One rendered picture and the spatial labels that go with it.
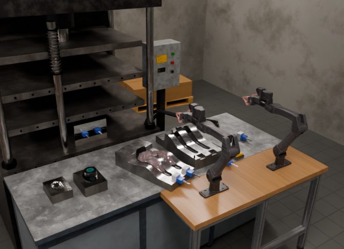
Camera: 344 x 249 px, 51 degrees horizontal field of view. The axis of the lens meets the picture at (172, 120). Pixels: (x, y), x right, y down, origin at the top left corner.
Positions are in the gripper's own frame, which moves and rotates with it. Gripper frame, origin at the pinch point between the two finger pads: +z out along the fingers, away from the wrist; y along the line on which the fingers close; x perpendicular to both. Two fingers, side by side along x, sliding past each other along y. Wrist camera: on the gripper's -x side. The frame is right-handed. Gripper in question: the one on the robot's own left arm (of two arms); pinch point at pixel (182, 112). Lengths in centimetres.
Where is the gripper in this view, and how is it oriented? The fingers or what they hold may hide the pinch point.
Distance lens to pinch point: 244.1
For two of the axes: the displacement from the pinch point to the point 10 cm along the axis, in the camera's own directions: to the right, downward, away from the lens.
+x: -0.2, 9.1, 4.2
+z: -5.4, -3.6, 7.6
